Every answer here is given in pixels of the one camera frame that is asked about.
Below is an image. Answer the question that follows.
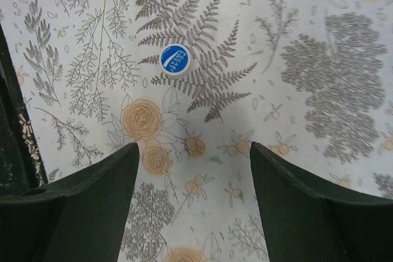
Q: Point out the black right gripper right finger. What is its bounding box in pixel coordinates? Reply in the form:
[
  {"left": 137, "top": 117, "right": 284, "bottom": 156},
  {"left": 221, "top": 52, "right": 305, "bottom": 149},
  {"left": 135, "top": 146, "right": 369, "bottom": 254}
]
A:
[{"left": 250, "top": 142, "right": 392, "bottom": 262}]

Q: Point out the blue white cap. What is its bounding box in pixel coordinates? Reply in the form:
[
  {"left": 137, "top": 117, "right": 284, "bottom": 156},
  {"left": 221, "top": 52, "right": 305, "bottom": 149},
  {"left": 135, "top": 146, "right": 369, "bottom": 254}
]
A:
[{"left": 159, "top": 44, "right": 192, "bottom": 78}]

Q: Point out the floral tablecloth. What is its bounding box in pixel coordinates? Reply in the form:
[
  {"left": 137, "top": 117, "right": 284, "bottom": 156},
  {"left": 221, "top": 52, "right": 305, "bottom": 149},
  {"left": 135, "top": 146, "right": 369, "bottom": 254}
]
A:
[{"left": 1, "top": 0, "right": 392, "bottom": 261}]

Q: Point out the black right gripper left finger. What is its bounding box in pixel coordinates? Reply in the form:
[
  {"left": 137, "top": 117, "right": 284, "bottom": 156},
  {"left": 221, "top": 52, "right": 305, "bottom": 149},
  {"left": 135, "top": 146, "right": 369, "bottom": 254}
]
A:
[{"left": 1, "top": 143, "right": 139, "bottom": 261}]

